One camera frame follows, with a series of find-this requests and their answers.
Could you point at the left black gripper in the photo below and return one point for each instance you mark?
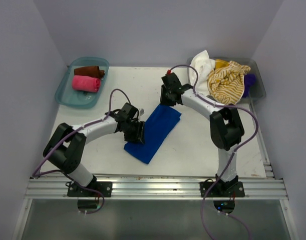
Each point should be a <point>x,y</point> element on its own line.
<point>138,135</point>

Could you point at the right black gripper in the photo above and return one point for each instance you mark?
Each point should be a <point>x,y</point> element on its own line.
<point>163,101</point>

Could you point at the blue towel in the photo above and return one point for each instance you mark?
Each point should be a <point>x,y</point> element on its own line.
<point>157,127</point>

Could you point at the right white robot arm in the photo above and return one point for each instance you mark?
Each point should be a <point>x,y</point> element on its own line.
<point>226,129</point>

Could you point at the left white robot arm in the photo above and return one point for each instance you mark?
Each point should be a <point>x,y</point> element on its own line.
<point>66,146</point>

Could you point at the yellow white striped towel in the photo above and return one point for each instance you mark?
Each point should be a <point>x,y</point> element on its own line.
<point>226,85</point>

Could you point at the mustard yellow towel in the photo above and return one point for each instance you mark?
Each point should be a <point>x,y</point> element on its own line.
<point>219,63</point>

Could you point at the pink rolled towel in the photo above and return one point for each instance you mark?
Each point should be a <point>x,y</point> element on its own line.
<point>86,83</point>

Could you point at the brown rolled towel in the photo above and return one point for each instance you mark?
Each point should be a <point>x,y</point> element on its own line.
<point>90,71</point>

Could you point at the teal plastic tray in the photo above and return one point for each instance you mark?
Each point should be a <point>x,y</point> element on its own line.
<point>65,95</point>

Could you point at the purple towel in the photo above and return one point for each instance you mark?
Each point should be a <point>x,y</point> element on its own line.
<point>249,81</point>

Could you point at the grey plastic bin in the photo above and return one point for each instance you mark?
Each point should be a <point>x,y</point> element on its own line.
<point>257,91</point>

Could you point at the aluminium mounting rail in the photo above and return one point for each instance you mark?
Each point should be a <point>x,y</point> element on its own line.
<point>144,187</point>

